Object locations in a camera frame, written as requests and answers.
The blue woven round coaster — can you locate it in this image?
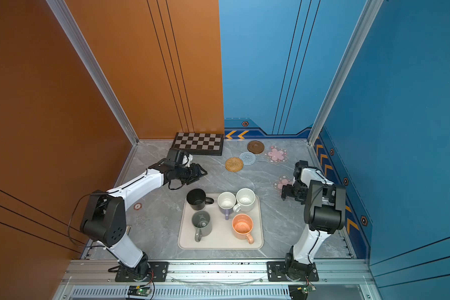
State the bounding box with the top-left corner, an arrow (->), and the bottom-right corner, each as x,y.
239,152 -> 256,166

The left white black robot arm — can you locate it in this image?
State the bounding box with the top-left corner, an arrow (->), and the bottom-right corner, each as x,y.
80,148 -> 208,282

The green circuit board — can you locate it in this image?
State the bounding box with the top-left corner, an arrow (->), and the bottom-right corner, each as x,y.
297,284 -> 315,295
127,285 -> 152,299

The black mug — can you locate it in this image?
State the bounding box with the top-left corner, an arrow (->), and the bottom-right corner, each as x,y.
186,189 -> 215,211

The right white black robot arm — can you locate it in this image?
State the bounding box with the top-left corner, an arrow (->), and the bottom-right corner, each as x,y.
281,160 -> 346,281

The orange peach mug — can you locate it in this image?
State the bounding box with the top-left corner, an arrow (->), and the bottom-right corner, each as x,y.
232,214 -> 255,245

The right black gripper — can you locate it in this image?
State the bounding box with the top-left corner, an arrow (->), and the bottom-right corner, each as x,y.
281,182 -> 309,203

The beige rectangular serving tray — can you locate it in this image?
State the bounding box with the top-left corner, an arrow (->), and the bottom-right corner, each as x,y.
177,197 -> 265,250

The woven rattan round coaster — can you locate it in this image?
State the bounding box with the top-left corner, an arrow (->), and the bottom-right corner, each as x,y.
225,157 -> 245,173

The cream white mug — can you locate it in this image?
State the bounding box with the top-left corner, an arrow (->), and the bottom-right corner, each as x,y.
233,188 -> 256,213

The pink flower coaster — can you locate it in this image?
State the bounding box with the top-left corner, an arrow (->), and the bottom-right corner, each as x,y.
273,175 -> 294,192
264,146 -> 288,164

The left green circuit board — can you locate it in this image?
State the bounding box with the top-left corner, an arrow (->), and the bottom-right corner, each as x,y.
127,285 -> 152,299

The grey green mug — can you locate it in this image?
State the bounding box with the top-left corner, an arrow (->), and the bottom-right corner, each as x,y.
191,211 -> 213,243

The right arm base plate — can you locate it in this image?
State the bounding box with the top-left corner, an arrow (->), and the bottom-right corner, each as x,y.
266,261 -> 320,283

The black white chessboard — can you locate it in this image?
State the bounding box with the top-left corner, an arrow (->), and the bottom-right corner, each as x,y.
171,132 -> 225,156

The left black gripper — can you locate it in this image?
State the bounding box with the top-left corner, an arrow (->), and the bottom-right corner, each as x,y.
175,163 -> 208,185

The white mug purple handle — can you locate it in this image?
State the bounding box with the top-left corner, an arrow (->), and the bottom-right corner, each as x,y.
217,192 -> 236,220

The right green circuit board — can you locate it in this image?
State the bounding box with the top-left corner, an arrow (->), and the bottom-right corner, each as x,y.
297,284 -> 315,295

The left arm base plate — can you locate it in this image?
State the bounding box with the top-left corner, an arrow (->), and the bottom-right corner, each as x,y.
109,261 -> 169,283

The brown wooden round coaster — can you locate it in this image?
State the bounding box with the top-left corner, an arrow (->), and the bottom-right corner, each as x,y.
247,141 -> 265,155

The aluminium front frame rail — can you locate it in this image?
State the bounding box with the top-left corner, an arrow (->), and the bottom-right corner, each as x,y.
53,259 -> 381,300

